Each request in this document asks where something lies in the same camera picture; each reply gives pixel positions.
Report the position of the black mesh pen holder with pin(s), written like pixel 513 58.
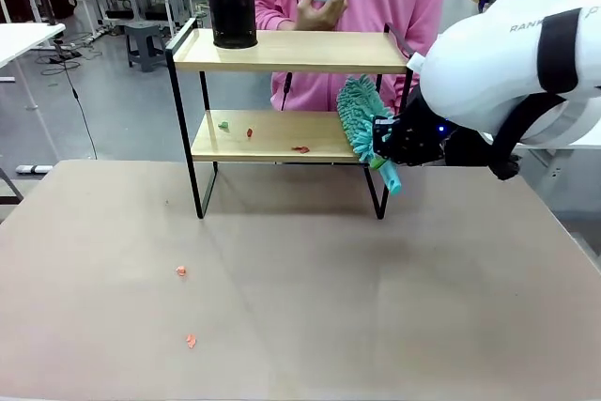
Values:
pixel 232 13

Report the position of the person's right hand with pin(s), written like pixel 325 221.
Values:
pixel 319 13

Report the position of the small green paper scrap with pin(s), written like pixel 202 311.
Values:
pixel 223 125

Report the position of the teal chenille duster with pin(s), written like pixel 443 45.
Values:
pixel 361 119

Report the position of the pink paper scrap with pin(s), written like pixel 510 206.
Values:
pixel 181 271

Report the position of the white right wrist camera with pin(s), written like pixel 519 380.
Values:
pixel 415 63

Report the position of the orange paper scrap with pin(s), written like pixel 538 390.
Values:
pixel 190 340

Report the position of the two-tier wooden metal-frame shelf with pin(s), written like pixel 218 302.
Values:
pixel 291 59

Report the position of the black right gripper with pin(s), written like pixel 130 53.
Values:
pixel 413 138

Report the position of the grey plastic stool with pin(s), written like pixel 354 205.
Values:
pixel 144 41

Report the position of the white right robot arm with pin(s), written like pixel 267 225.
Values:
pixel 493 67

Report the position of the white power strip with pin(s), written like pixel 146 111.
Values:
pixel 34 168

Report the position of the white side table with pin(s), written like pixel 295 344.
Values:
pixel 23 41

